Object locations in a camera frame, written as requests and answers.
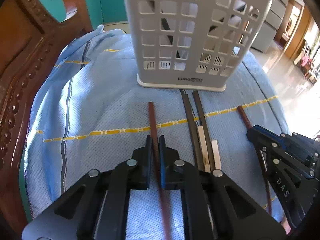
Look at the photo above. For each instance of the dark brown chopstick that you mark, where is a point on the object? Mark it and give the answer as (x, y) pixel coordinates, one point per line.
(193, 131)
(202, 120)

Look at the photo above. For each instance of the blue checked table cloth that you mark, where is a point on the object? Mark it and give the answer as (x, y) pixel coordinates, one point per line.
(91, 114)

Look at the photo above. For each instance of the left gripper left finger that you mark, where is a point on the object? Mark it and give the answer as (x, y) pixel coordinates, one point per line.
(106, 210)

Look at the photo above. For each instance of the grey refrigerator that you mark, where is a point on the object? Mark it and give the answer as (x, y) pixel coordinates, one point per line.
(270, 26)

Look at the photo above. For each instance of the teal lower kitchen cabinets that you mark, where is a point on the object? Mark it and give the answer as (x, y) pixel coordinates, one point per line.
(82, 2)

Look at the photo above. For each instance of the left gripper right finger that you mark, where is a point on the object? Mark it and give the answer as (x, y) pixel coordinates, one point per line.
(213, 207)

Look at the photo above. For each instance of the reddish brown chopstick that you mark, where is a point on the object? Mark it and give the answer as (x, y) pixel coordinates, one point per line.
(259, 155)
(156, 161)

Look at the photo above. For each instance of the white plastic utensil basket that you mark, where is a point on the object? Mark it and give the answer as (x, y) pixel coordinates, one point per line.
(192, 44)

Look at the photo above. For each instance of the carved wooden chair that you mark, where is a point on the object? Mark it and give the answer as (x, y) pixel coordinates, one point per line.
(31, 41)

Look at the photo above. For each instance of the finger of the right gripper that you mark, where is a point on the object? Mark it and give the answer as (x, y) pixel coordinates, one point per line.
(267, 140)

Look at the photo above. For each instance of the light wooden chopstick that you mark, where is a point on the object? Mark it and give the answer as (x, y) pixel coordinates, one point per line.
(216, 154)
(204, 150)

